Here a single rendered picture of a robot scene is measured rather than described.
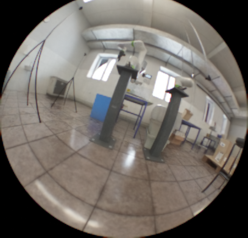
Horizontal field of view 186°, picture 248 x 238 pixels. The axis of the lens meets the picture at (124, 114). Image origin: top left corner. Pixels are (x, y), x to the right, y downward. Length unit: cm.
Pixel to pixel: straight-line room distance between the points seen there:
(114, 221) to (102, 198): 16
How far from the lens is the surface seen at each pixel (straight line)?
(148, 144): 125
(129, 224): 52
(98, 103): 185
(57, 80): 342
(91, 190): 53
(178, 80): 114
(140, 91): 158
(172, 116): 98
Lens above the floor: 49
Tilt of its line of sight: 5 degrees down
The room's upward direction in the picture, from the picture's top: 19 degrees clockwise
